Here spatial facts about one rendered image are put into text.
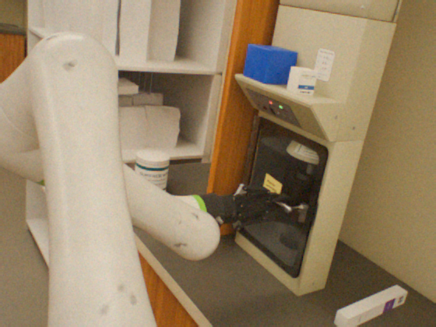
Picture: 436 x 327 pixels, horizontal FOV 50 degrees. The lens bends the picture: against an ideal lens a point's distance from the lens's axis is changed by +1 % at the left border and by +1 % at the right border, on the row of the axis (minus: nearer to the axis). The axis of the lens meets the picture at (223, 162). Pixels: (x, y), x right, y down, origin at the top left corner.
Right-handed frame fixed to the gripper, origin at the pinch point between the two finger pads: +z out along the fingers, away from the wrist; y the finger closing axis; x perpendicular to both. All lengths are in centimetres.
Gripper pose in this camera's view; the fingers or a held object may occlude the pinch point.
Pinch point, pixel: (276, 201)
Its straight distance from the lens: 131.0
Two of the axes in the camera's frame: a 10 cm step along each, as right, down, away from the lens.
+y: 1.4, -9.4, -3.1
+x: -5.5, -3.4, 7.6
